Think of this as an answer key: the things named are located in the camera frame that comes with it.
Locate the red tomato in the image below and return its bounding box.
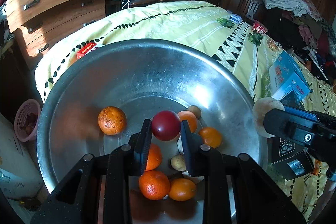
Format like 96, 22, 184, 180
151, 110, 181, 141

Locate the orange mandarin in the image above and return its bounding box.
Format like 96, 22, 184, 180
97, 106, 127, 135

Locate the black appliance box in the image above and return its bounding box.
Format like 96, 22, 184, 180
265, 92, 314, 180

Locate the blue white food box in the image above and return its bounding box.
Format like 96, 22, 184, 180
261, 51, 310, 101

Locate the large steel bowl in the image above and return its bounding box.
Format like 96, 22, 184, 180
36, 39, 268, 224

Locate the pink plastic basket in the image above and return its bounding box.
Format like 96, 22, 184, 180
14, 99, 41, 142

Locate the pile of clothes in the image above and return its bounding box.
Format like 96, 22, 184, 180
262, 0, 335, 81

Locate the green leafy vegetable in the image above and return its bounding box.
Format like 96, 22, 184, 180
248, 31, 263, 46

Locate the small red box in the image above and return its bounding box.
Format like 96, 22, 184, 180
76, 43, 97, 59

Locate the red instant noodle cup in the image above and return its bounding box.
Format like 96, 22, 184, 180
252, 20, 268, 35

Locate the wooden drawer dresser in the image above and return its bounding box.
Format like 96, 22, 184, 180
5, 0, 105, 69

